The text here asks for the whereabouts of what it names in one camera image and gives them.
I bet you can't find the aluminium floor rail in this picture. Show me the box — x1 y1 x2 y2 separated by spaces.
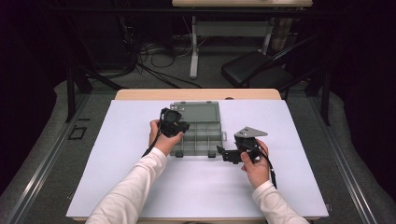
306 96 378 224
4 92 92 224

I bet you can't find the black folding chair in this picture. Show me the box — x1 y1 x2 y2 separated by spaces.
220 34 319 93

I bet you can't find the left hand-held gripper black cable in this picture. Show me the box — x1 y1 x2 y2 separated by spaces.
141 124 163 159

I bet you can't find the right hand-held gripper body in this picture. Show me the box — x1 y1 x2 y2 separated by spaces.
233 126 269 165

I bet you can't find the white-legged wooden desk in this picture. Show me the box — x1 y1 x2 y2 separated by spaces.
171 0 314 79

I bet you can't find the wooden table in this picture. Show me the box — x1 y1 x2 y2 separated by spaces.
72 88 321 224

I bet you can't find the woven basket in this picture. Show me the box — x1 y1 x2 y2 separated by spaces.
270 17 295 52

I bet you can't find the bundle of floor cables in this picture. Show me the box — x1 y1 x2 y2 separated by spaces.
118 15 204 90

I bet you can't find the person's right hand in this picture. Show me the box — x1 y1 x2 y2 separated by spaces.
240 138 272 190

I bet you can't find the hand-held gripper black cable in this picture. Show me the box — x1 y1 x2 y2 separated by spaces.
141 124 163 159
248 142 278 190

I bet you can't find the white board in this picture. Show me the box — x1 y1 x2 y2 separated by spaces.
65 99 330 219

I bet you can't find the person's left hand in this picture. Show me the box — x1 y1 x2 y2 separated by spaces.
148 119 185 157

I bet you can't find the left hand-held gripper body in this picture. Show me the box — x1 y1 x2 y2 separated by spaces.
158 106 185 139

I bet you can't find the grey plastic compartment box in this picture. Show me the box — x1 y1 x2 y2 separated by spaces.
168 100 228 159

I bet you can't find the black metal stand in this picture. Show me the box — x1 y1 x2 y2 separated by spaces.
64 18 126 123
304 62 332 127

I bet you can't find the right hand-held gripper black cable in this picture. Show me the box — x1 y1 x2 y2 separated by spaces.
248 142 278 190

